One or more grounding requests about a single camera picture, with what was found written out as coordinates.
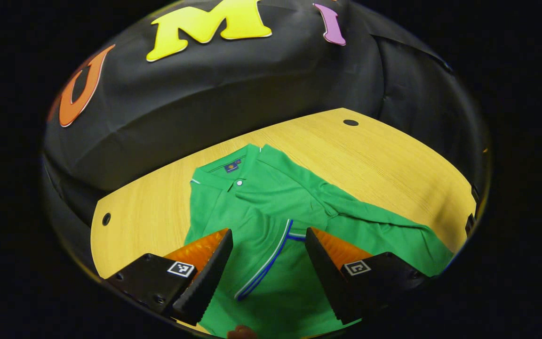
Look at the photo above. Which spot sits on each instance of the green T-shirt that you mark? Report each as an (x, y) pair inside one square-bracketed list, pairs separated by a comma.
[(261, 197)]

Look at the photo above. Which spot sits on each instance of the black backdrop cloth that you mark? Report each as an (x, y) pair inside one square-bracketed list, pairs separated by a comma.
[(252, 94)]

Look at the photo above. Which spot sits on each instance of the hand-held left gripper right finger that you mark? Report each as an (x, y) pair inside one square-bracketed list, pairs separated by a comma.
[(325, 273)]

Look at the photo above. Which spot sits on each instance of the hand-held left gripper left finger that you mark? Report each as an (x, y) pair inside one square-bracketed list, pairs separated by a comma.
[(205, 282)]

